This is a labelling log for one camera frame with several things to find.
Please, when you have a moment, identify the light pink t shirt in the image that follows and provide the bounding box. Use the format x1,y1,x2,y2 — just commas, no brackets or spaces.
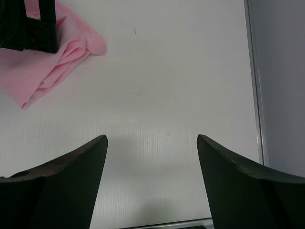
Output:
0,1,107,109

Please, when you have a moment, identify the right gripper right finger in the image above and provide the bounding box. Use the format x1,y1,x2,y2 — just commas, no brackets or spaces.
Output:
197,135,305,229

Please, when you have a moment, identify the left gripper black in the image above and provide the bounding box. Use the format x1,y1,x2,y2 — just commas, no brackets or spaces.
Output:
0,0,58,53

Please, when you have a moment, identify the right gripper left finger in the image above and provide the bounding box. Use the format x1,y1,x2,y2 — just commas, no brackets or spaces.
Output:
0,135,108,229

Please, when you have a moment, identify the right aluminium frame post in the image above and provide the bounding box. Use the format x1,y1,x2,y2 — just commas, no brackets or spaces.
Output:
244,0,268,166

